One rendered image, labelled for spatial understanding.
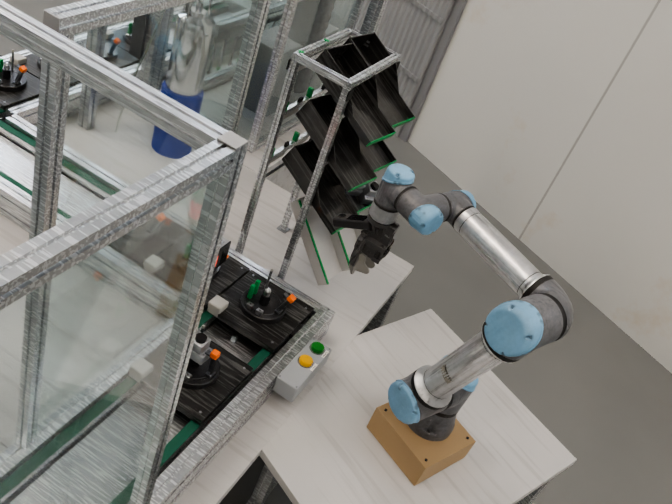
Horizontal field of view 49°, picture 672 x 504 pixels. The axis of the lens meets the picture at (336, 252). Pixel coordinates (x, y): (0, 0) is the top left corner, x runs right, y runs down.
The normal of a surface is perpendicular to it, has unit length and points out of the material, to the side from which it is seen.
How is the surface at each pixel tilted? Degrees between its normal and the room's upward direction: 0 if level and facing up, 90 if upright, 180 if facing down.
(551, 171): 90
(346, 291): 0
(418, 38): 90
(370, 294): 0
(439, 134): 90
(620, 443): 0
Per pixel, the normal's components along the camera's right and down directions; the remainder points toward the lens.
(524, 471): 0.30, -0.75
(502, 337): -0.69, 0.08
